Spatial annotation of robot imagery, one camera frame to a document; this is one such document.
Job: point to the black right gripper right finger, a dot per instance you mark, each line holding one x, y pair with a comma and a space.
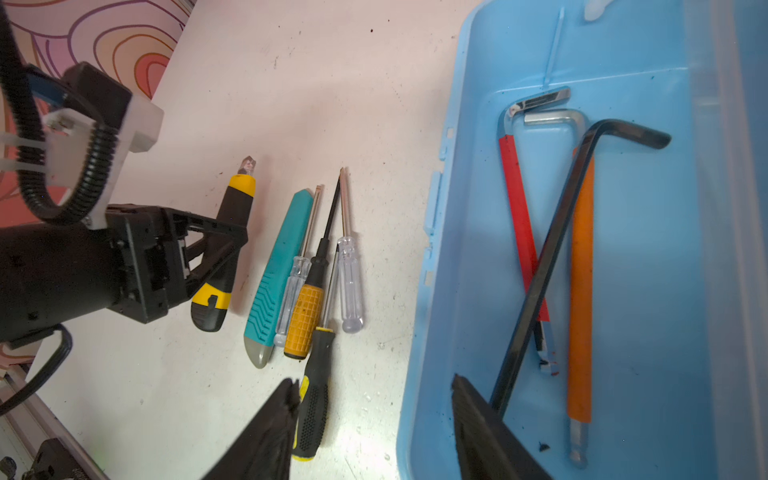
485, 446

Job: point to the red hex key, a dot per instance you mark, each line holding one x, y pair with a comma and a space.
524, 237

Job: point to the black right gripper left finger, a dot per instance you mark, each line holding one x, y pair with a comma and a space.
264, 448

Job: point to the yellow handle screwdriver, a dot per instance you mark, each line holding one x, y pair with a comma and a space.
307, 309

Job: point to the teal utility knife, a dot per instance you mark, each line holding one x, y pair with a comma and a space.
265, 309

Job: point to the blue plastic tool box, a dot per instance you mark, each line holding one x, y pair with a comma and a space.
597, 258

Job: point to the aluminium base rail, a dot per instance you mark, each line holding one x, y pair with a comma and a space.
31, 424

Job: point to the black hex key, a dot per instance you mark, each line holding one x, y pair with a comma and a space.
562, 217

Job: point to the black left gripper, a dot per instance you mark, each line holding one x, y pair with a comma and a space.
134, 267

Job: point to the black yellow grip screwdriver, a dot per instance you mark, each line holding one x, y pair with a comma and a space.
314, 390

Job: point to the orange hex key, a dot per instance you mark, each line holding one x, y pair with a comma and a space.
579, 380

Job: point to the clear handle short screwdriver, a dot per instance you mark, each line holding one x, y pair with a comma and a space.
351, 294

